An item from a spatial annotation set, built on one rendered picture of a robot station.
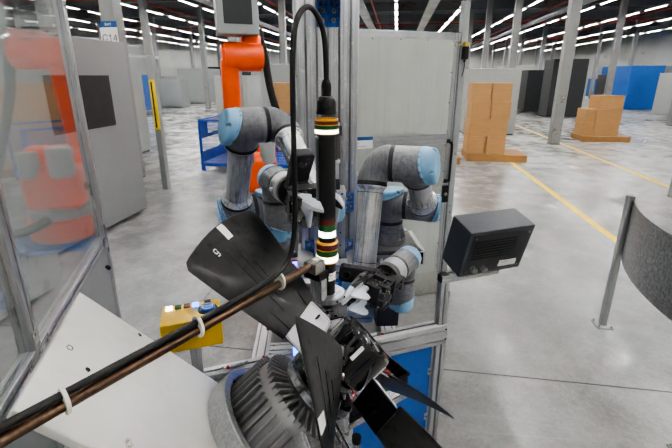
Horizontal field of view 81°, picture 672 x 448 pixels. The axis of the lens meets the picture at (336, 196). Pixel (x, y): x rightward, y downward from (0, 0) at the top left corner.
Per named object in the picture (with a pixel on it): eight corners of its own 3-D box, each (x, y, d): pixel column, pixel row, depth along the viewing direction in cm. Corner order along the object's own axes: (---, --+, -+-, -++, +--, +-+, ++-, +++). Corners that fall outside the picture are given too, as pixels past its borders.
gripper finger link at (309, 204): (324, 234, 75) (311, 219, 83) (324, 204, 73) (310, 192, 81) (308, 236, 74) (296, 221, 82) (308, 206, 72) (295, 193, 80)
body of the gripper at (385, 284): (385, 288, 97) (406, 269, 107) (355, 275, 102) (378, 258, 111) (381, 314, 100) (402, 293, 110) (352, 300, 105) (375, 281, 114)
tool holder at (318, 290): (324, 314, 76) (324, 268, 73) (297, 302, 80) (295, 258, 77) (351, 294, 83) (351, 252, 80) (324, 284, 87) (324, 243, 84)
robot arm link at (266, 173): (283, 191, 109) (282, 160, 106) (299, 201, 99) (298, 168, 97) (255, 195, 105) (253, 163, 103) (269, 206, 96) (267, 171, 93)
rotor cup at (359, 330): (317, 409, 66) (373, 355, 66) (283, 344, 77) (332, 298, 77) (356, 424, 76) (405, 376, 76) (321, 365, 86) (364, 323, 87)
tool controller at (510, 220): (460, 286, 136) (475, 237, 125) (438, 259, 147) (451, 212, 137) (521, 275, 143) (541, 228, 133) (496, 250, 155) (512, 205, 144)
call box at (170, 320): (163, 359, 108) (158, 326, 105) (166, 337, 117) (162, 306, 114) (224, 347, 113) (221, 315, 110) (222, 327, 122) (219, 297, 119)
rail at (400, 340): (181, 404, 117) (178, 382, 115) (181, 395, 121) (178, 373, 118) (446, 343, 144) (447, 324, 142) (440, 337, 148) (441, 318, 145)
